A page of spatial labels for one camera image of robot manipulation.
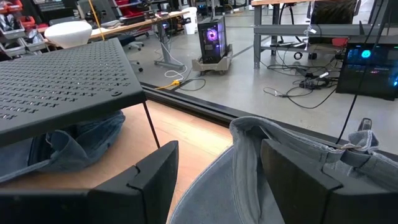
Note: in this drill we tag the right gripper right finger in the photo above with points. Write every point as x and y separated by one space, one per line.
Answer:
304 193

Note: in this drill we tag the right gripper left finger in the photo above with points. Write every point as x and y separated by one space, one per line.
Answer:
93 205

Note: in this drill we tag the dark blue denim hat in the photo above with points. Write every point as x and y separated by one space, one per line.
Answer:
93 137

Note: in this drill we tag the light blue denim hat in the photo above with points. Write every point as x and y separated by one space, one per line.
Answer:
217 193

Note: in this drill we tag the black power strip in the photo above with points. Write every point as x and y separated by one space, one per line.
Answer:
314 81

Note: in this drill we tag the black computer with cyan light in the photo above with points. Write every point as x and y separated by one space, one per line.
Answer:
367 77

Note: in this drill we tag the black perforated metal shelf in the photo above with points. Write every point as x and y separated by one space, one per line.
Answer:
62 77

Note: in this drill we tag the small red object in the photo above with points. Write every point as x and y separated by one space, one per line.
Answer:
339 42

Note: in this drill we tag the grey computer cart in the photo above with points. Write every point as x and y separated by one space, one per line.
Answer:
211 67

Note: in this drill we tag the grey metal workbench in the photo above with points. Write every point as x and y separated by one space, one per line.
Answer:
311 30

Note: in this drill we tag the office chair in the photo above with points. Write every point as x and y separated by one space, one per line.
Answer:
126 40

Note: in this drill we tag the computer tower with purple fan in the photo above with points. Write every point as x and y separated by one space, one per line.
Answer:
211 46

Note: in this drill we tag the white lamp with gold base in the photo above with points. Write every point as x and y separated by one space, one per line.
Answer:
68 32

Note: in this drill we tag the wood top office desk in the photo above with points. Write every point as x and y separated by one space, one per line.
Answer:
124 27

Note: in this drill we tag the red storage bins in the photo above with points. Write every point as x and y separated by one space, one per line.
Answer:
129 11

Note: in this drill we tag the white waste bin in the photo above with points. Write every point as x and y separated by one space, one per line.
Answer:
190 21

